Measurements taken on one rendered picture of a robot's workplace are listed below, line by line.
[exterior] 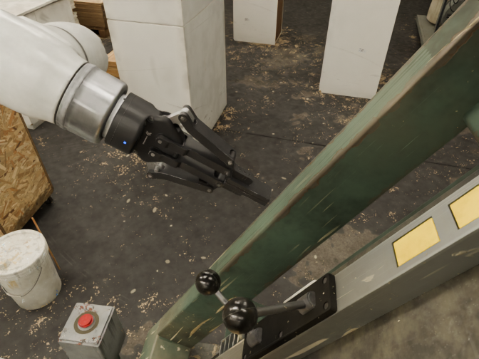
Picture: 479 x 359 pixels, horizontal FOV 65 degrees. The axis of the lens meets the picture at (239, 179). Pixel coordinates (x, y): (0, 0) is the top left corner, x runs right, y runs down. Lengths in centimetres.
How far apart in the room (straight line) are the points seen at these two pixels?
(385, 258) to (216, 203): 236
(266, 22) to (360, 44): 169
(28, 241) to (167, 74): 140
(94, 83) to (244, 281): 53
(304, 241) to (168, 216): 203
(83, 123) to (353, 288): 37
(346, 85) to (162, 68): 207
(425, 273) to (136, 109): 37
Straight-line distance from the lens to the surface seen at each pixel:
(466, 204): 39
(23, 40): 51
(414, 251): 40
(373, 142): 58
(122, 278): 242
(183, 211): 270
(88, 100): 48
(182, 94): 283
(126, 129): 49
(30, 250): 227
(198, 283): 56
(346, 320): 47
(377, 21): 392
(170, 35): 268
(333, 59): 405
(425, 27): 602
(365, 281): 44
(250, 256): 77
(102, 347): 119
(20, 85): 50
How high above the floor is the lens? 192
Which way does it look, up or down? 41 degrees down
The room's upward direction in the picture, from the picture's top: straight up
